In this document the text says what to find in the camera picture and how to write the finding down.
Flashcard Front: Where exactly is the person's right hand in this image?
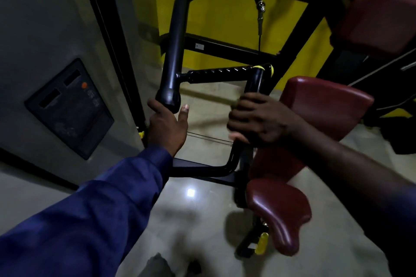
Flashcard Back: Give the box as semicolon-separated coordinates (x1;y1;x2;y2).
226;92;303;148

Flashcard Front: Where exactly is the person's left hand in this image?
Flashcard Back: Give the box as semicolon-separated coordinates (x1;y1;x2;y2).
146;98;190;157

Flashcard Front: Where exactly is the grey weight machine maroon seat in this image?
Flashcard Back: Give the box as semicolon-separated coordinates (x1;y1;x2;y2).
0;0;416;260

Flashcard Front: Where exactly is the person's right forearm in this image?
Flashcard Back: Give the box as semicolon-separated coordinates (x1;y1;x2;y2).
289;117;416;209

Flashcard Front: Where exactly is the person's blue shirt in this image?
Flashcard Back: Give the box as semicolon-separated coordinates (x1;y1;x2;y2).
0;145;416;277

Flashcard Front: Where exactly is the maroon back pad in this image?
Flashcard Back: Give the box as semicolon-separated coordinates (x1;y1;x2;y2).
248;75;375;185

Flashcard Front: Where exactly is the maroon head pad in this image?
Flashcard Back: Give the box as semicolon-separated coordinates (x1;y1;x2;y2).
331;0;416;58

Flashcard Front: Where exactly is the thin black cable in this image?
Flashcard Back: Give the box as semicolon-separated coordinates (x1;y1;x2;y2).
187;130;234;147

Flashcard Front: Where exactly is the silver clip black cable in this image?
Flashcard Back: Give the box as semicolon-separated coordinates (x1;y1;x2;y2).
253;0;267;53

